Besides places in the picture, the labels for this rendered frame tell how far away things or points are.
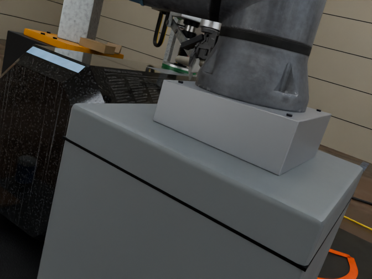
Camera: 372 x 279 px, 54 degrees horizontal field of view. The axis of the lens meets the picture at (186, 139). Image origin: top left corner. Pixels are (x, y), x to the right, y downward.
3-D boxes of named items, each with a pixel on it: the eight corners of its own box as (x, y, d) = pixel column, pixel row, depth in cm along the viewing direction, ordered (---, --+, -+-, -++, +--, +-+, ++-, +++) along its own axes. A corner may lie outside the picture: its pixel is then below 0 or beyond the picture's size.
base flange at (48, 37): (20, 33, 236) (21, 25, 235) (79, 44, 277) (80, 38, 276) (69, 52, 213) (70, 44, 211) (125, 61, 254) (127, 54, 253)
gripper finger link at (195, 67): (194, 80, 145) (203, 58, 145) (183, 77, 148) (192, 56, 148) (199, 83, 147) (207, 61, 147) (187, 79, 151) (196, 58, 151)
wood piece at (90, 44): (78, 44, 226) (80, 36, 225) (89, 46, 236) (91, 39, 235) (104, 53, 219) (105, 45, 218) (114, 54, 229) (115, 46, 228)
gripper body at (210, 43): (206, 60, 144) (214, 29, 141) (190, 56, 149) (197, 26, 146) (217, 63, 150) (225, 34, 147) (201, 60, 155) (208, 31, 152)
